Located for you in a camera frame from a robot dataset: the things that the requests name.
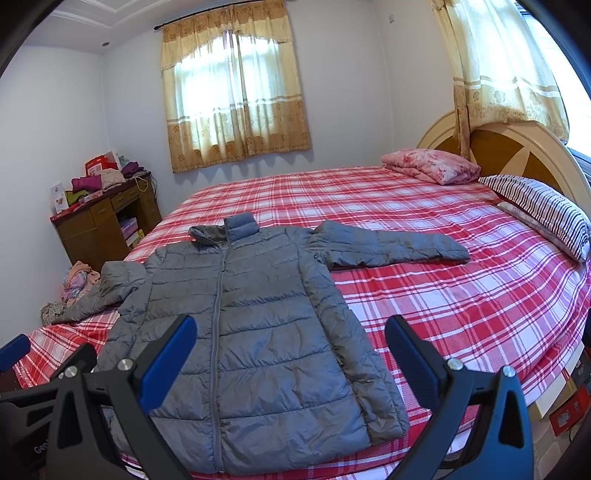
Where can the beige window curtain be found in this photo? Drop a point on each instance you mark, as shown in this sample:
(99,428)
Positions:
(231,86)

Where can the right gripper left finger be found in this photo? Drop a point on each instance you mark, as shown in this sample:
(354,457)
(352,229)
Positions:
(142,388)

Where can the white card on desk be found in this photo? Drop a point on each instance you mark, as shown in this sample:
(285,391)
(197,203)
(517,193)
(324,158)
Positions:
(60,202)

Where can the grey puffer jacket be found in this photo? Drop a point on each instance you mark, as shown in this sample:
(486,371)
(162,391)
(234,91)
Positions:
(282,375)

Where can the red plaid bed sheet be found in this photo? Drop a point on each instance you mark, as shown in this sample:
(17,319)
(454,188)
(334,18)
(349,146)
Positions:
(519,301)

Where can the wooden headboard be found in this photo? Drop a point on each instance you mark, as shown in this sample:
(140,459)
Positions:
(530,150)

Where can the grey patterned cloth on floor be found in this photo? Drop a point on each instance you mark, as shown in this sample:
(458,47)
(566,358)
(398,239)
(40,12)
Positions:
(51,312)

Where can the beige side curtain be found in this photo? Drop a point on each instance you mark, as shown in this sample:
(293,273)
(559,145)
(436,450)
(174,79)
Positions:
(499,72)

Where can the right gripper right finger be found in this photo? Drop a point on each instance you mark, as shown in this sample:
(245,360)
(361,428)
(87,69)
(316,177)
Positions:
(479,426)

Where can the brown wooden desk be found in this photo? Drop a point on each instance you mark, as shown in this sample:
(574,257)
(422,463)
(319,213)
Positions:
(91,231)

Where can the pile of clothes on floor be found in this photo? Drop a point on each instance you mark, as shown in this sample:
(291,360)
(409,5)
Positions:
(78,281)

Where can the red box on desk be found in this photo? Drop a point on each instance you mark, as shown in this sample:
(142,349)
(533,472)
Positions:
(102,162)

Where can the striped pillow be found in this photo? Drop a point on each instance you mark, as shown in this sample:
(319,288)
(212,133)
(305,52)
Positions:
(547,209)

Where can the folded clothes on desk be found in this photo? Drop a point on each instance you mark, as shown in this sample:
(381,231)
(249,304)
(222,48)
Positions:
(81,187)

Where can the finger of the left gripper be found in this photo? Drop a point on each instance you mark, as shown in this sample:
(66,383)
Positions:
(79,442)
(12,352)

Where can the pink floral pillow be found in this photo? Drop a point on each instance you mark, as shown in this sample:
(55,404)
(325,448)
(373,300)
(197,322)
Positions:
(432,166)

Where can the red box under bed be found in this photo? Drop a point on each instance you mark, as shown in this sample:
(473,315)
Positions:
(570,412)

